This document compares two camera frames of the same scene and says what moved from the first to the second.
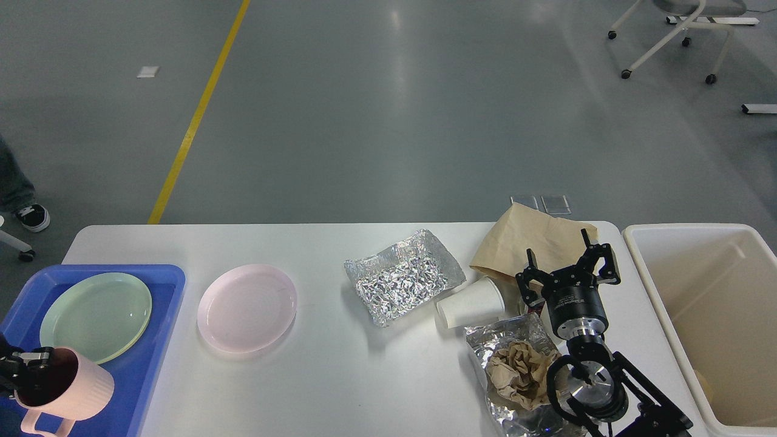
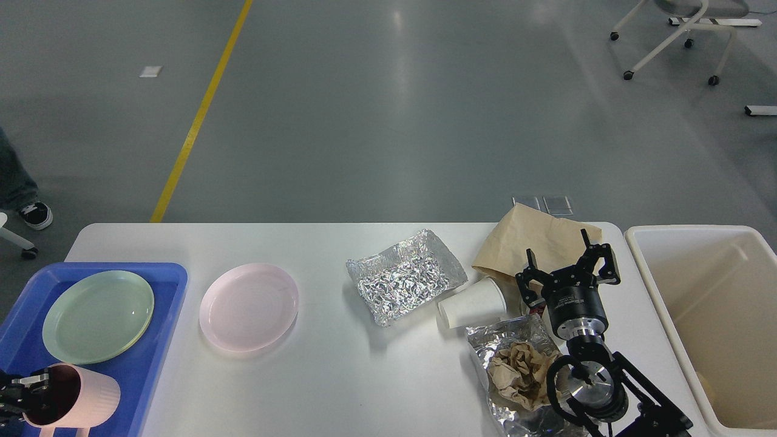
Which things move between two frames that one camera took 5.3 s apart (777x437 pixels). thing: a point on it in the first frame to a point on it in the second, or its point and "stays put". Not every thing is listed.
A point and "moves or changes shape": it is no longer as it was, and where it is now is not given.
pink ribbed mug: (70, 386) moves or changes shape
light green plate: (99, 316) stays put
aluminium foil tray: (399, 283) stays put
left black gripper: (27, 370) to (26, 394)
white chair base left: (26, 254) stays put
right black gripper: (576, 307) stays put
